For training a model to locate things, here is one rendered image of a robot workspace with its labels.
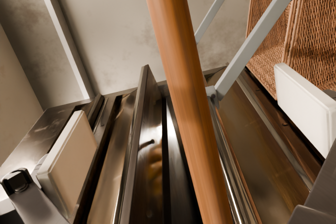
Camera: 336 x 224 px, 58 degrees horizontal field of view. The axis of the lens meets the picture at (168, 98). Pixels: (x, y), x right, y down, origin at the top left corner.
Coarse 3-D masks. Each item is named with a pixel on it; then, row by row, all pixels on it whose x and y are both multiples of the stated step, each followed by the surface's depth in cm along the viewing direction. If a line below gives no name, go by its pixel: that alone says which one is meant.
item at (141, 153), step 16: (144, 80) 151; (144, 96) 132; (160, 96) 175; (144, 112) 121; (160, 112) 156; (144, 128) 112; (160, 128) 140; (144, 144) 103; (160, 144) 128; (144, 160) 96; (160, 160) 117; (128, 176) 83; (144, 176) 90; (160, 176) 108; (128, 192) 77; (144, 192) 85; (160, 192) 101; (128, 208) 71; (144, 208) 80; (160, 208) 94
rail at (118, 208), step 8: (136, 96) 135; (136, 104) 127; (136, 112) 120; (128, 136) 104; (128, 144) 99; (128, 152) 94; (128, 160) 90; (120, 184) 81; (120, 192) 78; (120, 200) 75; (120, 208) 73; (120, 216) 70
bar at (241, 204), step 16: (272, 0) 58; (288, 0) 56; (208, 16) 104; (272, 16) 58; (256, 32) 59; (240, 48) 61; (256, 48) 60; (240, 64) 61; (224, 80) 62; (208, 96) 63; (224, 128) 52; (224, 144) 46; (224, 160) 43; (224, 176) 40; (240, 176) 39; (240, 192) 36; (240, 208) 34; (256, 208) 35
